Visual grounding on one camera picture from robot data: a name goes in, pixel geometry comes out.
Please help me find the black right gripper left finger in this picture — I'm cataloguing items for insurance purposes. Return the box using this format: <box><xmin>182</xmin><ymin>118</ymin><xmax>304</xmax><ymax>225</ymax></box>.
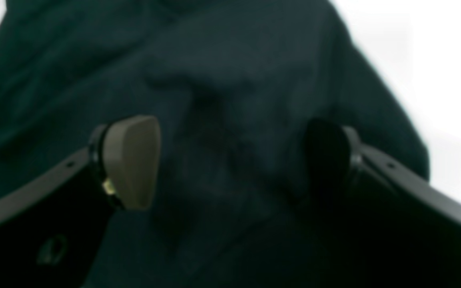
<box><xmin>0</xmin><ymin>115</ymin><xmax>161</xmax><ymax>288</ymax></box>

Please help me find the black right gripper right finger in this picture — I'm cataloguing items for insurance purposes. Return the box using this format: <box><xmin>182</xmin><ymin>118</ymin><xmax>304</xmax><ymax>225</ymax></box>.
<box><xmin>304</xmin><ymin>118</ymin><xmax>461</xmax><ymax>288</ymax></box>

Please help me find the black T-shirt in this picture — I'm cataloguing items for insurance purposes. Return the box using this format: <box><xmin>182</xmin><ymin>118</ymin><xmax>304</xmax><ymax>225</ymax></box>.
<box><xmin>0</xmin><ymin>0</ymin><xmax>430</xmax><ymax>288</ymax></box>

